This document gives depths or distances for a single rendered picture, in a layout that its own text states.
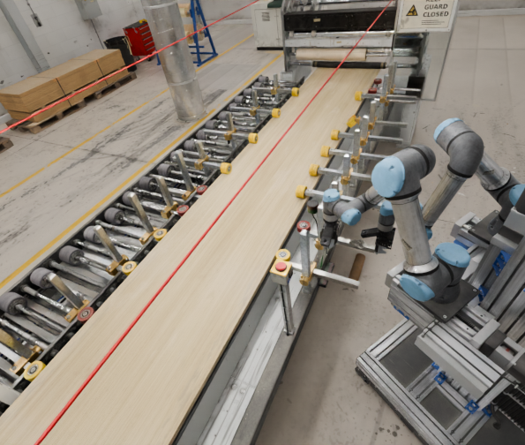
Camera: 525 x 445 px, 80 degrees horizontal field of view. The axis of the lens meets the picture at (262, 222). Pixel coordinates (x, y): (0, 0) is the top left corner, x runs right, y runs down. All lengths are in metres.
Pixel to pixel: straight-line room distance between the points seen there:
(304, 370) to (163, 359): 1.12
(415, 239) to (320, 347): 1.44
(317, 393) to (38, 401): 1.51
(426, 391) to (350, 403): 0.46
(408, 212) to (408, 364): 1.29
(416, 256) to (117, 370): 1.30
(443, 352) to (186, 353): 1.04
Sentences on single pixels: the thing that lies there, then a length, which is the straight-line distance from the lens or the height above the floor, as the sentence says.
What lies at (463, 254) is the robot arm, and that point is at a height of 1.27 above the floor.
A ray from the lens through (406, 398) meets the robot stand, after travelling 2.14.
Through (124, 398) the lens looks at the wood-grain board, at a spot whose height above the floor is 0.90.
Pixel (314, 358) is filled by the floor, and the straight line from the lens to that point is 2.40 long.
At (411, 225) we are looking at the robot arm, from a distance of 1.15.
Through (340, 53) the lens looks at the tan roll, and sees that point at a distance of 4.04.
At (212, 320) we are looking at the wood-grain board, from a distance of 1.57.
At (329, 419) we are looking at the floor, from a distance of 2.29.
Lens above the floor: 2.21
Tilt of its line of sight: 43 degrees down
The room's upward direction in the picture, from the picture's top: 10 degrees counter-clockwise
